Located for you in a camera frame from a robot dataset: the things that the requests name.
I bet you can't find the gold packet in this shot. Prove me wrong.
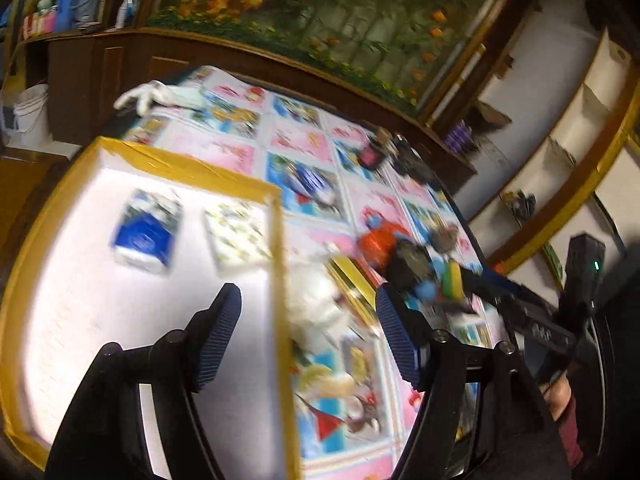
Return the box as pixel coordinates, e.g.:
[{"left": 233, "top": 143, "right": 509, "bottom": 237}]
[{"left": 327, "top": 255, "right": 386, "bottom": 332}]

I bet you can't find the black device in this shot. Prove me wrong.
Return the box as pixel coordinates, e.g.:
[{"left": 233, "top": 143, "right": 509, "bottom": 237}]
[{"left": 390, "top": 135, "right": 437, "bottom": 187}]

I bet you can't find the grey electric motor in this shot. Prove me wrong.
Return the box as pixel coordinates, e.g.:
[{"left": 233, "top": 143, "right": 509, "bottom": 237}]
[{"left": 392, "top": 244, "right": 437, "bottom": 287}]

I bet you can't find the blue bag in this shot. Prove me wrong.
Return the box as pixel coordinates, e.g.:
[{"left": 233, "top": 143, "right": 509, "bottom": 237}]
[{"left": 55, "top": 0, "right": 107, "bottom": 31}]

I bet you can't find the white glove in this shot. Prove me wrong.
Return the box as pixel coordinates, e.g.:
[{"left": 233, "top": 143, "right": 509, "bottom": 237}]
[{"left": 114, "top": 80, "right": 206, "bottom": 116}]

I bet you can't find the white bucket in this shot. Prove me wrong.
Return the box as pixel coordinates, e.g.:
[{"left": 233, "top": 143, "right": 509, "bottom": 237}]
[{"left": 12, "top": 84, "right": 51, "bottom": 147}]

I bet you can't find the blue and white tissue packet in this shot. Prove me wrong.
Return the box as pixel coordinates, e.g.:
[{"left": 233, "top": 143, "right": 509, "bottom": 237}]
[{"left": 112, "top": 189, "right": 184, "bottom": 275}]

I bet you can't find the rolled paper tube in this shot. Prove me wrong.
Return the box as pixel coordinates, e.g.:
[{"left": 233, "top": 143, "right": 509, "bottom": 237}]
[{"left": 429, "top": 44, "right": 487, "bottom": 127}]

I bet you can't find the yellow patterned tissue packet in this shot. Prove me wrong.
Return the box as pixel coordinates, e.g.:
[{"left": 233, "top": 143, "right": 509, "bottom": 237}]
[{"left": 203, "top": 202, "right": 275, "bottom": 276}]

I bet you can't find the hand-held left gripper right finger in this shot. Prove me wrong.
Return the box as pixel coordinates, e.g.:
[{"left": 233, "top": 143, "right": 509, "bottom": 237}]
[{"left": 374, "top": 282, "right": 572, "bottom": 480}]

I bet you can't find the dark bottle with pink label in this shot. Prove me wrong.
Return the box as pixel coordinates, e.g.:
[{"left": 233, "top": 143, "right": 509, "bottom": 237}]
[{"left": 359, "top": 130, "right": 394, "bottom": 171}]

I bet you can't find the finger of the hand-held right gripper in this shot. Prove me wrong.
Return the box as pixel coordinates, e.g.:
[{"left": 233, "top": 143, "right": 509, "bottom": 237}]
[{"left": 457, "top": 264, "right": 523, "bottom": 311}]

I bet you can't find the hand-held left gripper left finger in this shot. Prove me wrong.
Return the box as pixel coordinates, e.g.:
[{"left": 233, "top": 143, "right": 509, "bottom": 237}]
[{"left": 45, "top": 283, "right": 243, "bottom": 480}]

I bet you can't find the dark object on shelf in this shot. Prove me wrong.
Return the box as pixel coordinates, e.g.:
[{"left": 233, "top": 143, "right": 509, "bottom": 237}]
[{"left": 502, "top": 190, "right": 539, "bottom": 222}]

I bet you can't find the white tray with yellow tape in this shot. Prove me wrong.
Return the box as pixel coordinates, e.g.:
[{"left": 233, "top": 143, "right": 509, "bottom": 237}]
[{"left": 0, "top": 136, "right": 302, "bottom": 480}]

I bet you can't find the red mesh ball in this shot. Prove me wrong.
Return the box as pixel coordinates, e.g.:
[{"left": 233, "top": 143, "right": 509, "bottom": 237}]
[{"left": 357, "top": 230, "right": 399, "bottom": 274}]

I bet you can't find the white shelf unit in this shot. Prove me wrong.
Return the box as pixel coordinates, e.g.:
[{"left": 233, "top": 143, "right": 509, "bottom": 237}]
[{"left": 470, "top": 25, "right": 640, "bottom": 292}]

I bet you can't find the white and green bottle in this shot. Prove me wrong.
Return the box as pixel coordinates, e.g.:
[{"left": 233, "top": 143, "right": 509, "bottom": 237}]
[{"left": 117, "top": 0, "right": 143, "bottom": 28}]

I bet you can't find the person's right forearm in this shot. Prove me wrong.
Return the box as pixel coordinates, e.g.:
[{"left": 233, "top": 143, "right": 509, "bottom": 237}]
[{"left": 542, "top": 372, "right": 586, "bottom": 468}]

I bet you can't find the flower wall poster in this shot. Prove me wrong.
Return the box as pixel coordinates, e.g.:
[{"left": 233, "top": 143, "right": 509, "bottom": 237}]
[{"left": 147, "top": 0, "right": 531, "bottom": 122}]

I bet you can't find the white plush toy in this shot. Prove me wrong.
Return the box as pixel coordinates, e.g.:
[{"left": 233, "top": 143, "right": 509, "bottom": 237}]
[{"left": 286, "top": 259, "right": 347, "bottom": 357}]

